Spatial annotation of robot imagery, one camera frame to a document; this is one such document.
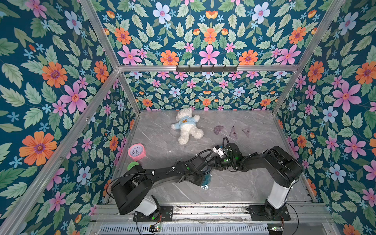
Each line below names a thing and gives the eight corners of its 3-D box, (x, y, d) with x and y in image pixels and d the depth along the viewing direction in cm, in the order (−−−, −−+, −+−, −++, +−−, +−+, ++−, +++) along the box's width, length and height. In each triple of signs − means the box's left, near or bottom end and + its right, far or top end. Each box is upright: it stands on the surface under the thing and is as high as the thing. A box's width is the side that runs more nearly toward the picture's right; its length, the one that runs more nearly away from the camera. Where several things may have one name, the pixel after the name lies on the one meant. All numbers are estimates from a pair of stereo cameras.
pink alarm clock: (127, 160, 95) (125, 158, 92) (132, 145, 102) (130, 143, 99) (144, 160, 95) (142, 158, 92) (148, 145, 102) (146, 143, 99)
